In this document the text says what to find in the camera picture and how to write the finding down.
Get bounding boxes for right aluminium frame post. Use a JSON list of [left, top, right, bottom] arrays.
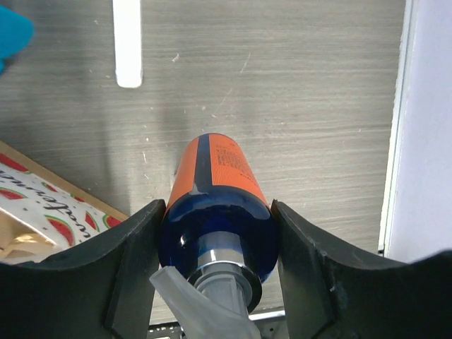
[[378, 1, 419, 258]]

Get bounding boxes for blue orange spray bottle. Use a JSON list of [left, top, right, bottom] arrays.
[[150, 133, 279, 338]]

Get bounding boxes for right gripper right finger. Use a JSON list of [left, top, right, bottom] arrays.
[[271, 201, 451, 338]]

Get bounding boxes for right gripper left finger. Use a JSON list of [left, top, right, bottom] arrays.
[[1, 200, 165, 338]]

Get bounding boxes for teal t-shirt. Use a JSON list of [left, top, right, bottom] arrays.
[[1, 6, 34, 73]]

